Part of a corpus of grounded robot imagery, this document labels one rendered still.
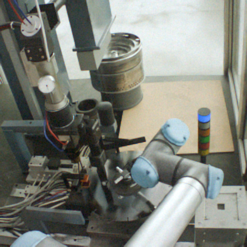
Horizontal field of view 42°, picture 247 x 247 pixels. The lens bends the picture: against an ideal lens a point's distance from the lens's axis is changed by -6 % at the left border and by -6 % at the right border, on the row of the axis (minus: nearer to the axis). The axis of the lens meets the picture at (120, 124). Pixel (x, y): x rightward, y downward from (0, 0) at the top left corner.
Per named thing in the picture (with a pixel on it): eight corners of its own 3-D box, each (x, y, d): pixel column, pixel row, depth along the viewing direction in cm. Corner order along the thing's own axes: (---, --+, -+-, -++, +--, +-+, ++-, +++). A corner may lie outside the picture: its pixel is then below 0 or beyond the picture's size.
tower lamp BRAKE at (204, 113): (210, 114, 113) (210, 107, 111) (210, 122, 109) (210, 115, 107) (197, 114, 114) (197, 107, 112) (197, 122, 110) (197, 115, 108)
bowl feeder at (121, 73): (151, 84, 200) (144, 30, 178) (146, 116, 178) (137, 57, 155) (102, 85, 207) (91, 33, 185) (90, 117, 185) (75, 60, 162)
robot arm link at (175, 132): (159, 129, 83) (173, 109, 88) (142, 150, 92) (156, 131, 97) (183, 149, 82) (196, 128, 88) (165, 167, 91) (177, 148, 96)
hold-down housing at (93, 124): (109, 160, 111) (97, 113, 98) (104, 171, 108) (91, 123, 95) (94, 158, 113) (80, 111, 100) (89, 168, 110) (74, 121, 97)
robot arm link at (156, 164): (167, 177, 74) (187, 146, 81) (125, 163, 80) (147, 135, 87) (168, 198, 79) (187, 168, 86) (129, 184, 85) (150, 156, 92)
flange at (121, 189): (116, 198, 114) (115, 194, 112) (108, 176, 122) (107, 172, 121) (146, 188, 115) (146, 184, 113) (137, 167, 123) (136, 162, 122)
